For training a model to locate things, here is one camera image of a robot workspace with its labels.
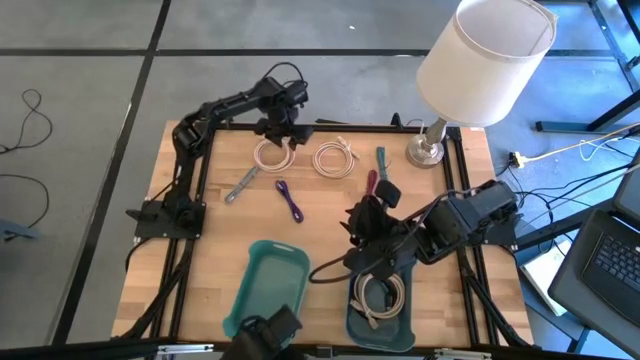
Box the teal cable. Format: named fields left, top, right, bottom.
left=375, top=145, right=391, bottom=182

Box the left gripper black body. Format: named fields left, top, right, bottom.
left=253, top=107, right=315, bottom=147

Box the grey cable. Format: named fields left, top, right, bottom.
left=224, top=166, right=260, bottom=204

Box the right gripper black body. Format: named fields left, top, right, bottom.
left=344, top=179, right=419, bottom=281

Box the blue plastic bin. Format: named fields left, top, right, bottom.
left=345, top=259, right=417, bottom=353

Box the grey-blue floor object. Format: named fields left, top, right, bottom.
left=0, top=218, right=40, bottom=244

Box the green plastic bin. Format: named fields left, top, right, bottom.
left=222, top=239, right=312, bottom=351

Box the beige cable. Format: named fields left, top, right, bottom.
left=312, top=135, right=360, bottom=180
left=253, top=138, right=296, bottom=174
left=349, top=272, right=407, bottom=330

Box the black bulky object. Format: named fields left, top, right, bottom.
left=219, top=303, right=305, bottom=360

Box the silver metal bracket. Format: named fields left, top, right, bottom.
left=433, top=348, right=494, bottom=360
left=157, top=343, right=215, bottom=357

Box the black laptop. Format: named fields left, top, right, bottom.
left=547, top=149, right=640, bottom=359

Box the purple cable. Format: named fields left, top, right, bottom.
left=274, top=179, right=305, bottom=224

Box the black aluminium table frame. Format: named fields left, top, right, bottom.
left=112, top=110, right=539, bottom=360

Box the black floor cable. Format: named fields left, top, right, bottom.
left=0, top=173, right=51, bottom=231
left=0, top=88, right=54, bottom=155

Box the black desk leg frame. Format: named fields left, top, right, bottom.
left=535, top=0, right=640, bottom=134

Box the table lamp white shade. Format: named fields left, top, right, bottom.
left=405, top=0, right=559, bottom=169

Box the white flat box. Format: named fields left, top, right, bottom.
left=519, top=237, right=574, bottom=317

